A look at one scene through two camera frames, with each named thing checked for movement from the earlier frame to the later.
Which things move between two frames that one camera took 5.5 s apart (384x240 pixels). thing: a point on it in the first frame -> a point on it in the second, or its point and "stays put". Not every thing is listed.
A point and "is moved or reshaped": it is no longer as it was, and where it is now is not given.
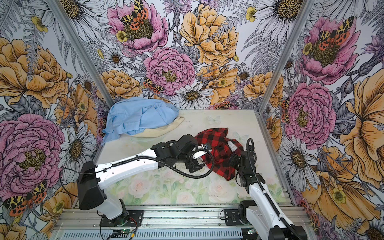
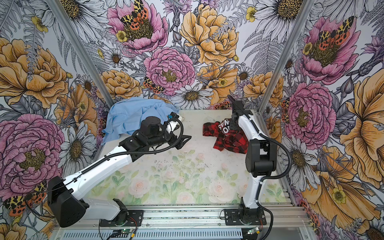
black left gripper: (189, 165) -> (180, 143)
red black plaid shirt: (222, 148) is moved or reshaped
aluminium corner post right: (286, 56) stays put
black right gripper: (233, 159) -> (231, 125)
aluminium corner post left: (79, 43) stays put
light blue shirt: (126, 116) stays put
